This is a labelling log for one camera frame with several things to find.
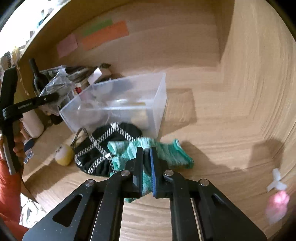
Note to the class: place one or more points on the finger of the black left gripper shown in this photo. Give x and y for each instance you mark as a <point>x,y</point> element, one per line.
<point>29,104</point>

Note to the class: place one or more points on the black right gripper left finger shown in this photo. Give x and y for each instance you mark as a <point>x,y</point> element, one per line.
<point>94,210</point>

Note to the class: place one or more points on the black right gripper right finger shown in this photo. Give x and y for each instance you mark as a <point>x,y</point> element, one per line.
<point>199,210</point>

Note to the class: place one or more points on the silver crinkled plastic bag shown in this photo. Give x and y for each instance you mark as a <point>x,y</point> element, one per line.
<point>60,84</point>

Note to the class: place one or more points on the black pouch with chain trim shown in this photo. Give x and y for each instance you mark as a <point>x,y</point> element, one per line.
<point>92,155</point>

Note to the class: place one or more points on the yellow plush ball face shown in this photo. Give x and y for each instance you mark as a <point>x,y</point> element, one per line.
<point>64,155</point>

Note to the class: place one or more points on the left hand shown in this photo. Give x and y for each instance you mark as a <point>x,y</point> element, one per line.
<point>19,145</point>

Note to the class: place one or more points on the beige cushion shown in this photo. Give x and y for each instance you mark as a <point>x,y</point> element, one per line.
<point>32,124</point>

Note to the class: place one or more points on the dark wine bottle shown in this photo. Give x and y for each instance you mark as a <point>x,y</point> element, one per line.
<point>40,80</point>

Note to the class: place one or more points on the pink white small toy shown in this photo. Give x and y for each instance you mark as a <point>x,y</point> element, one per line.
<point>276,207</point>

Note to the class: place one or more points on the stack of papers and magazines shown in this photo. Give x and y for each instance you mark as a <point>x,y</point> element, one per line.
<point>74,73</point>

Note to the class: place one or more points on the pink paper note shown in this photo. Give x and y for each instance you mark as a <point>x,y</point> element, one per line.
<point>66,46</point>

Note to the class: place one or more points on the white folded card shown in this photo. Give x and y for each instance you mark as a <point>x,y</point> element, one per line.
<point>98,75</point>

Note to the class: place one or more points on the wooden upper shelf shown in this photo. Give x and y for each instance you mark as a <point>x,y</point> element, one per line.
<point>61,23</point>

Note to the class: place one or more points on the green paper note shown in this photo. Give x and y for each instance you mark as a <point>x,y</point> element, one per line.
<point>94,27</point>

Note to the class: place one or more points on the orange paper note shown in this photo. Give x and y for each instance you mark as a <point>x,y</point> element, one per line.
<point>104,35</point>

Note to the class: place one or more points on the clear plastic storage bin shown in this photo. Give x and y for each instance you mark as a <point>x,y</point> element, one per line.
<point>138,99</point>

